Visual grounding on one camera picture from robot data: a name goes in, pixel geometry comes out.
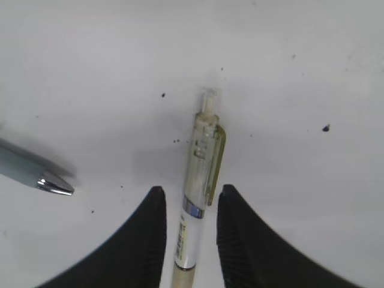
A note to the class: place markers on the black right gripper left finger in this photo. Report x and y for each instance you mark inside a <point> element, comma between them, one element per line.
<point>132,257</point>

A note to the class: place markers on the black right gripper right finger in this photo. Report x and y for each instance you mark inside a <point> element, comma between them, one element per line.
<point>253,255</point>

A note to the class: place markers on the beige white pen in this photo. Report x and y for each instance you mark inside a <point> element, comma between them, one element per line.
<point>204,161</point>

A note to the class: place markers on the blue grey pen crossed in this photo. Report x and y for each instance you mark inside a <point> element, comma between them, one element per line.
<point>24,168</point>

